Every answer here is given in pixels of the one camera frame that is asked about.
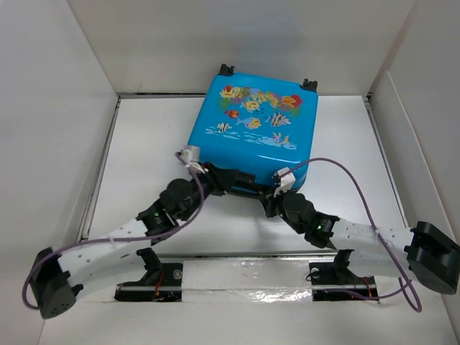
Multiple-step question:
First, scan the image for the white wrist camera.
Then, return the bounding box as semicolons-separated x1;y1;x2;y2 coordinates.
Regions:
177;145;203;173
273;167;295;197

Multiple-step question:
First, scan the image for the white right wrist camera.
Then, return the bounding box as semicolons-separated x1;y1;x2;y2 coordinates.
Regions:
273;167;295;197

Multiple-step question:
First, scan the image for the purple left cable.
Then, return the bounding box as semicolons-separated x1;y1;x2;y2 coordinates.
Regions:
22;152;206;310

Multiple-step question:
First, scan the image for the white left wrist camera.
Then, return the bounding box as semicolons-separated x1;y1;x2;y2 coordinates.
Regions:
177;145;203;173

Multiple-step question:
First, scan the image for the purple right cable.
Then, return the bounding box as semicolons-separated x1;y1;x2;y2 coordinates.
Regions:
278;157;423;313

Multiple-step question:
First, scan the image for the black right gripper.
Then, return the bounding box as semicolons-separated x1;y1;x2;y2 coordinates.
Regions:
257;184;305;235

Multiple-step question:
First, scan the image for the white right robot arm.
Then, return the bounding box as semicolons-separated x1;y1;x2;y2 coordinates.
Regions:
259;191;459;295

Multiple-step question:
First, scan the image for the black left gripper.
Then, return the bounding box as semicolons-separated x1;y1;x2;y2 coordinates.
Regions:
180;162;238;221

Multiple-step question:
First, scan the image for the blue hard-shell suitcase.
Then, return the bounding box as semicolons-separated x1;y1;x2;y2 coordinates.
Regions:
188;64;318;196

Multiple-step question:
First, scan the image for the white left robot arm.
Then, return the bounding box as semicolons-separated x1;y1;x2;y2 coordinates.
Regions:
22;162;241;320

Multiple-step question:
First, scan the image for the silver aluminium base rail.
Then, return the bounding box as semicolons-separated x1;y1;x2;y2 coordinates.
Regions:
75;247;396;303

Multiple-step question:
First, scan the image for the purple cable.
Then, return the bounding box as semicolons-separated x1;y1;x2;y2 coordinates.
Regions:
278;157;423;313
22;152;206;310

